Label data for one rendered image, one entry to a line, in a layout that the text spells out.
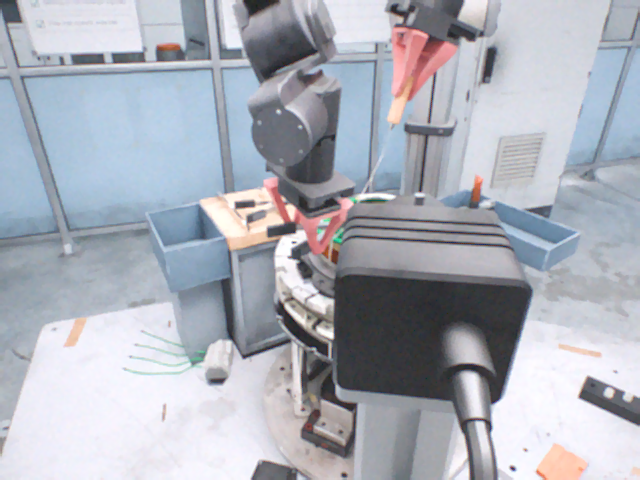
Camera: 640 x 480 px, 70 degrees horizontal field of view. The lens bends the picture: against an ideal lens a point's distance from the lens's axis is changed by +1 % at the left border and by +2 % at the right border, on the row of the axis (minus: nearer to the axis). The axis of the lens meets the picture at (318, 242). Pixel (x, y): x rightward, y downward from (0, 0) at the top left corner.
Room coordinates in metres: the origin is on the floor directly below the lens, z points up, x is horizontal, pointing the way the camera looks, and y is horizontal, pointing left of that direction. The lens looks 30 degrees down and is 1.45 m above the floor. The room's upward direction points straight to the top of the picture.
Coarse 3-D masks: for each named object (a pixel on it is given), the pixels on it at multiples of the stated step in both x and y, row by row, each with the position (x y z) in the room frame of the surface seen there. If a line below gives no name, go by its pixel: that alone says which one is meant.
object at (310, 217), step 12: (288, 192) 0.48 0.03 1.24; (300, 204) 0.47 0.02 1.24; (324, 204) 0.47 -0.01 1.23; (336, 204) 0.47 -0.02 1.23; (348, 204) 0.49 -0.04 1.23; (300, 216) 0.46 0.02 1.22; (312, 216) 0.45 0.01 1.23; (324, 216) 0.46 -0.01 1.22; (336, 216) 0.49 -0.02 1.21; (312, 228) 0.46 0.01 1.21; (336, 228) 0.49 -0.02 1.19; (312, 240) 0.47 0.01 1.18; (324, 240) 0.49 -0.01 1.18
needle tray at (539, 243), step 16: (464, 192) 0.91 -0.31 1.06; (464, 208) 0.90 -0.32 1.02; (496, 208) 0.85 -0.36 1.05; (512, 208) 0.82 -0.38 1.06; (512, 224) 0.82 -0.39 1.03; (528, 224) 0.79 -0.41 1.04; (544, 224) 0.77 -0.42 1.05; (560, 224) 0.75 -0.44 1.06; (512, 240) 0.70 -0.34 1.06; (528, 240) 0.76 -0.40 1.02; (544, 240) 0.76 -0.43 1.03; (560, 240) 0.74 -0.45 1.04; (576, 240) 0.71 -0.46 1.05; (528, 256) 0.68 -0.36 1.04; (544, 256) 0.66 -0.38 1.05; (560, 256) 0.68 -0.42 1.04
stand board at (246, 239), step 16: (240, 192) 0.90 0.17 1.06; (256, 192) 0.90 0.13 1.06; (208, 208) 0.82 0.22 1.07; (224, 208) 0.82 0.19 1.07; (256, 208) 0.82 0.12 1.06; (288, 208) 0.82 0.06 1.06; (224, 224) 0.75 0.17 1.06; (256, 224) 0.75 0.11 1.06; (272, 224) 0.75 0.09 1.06; (240, 240) 0.70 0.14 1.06; (256, 240) 0.71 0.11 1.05; (272, 240) 0.73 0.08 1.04
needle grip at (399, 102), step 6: (408, 78) 0.59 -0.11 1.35; (414, 78) 0.59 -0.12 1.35; (408, 84) 0.59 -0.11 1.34; (402, 90) 0.59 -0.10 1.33; (408, 90) 0.59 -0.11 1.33; (402, 96) 0.59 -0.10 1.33; (396, 102) 0.59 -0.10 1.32; (402, 102) 0.59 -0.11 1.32; (396, 108) 0.58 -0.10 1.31; (402, 108) 0.59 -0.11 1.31; (390, 114) 0.59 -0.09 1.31; (396, 114) 0.58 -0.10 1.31; (390, 120) 0.58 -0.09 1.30; (396, 120) 0.58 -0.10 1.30
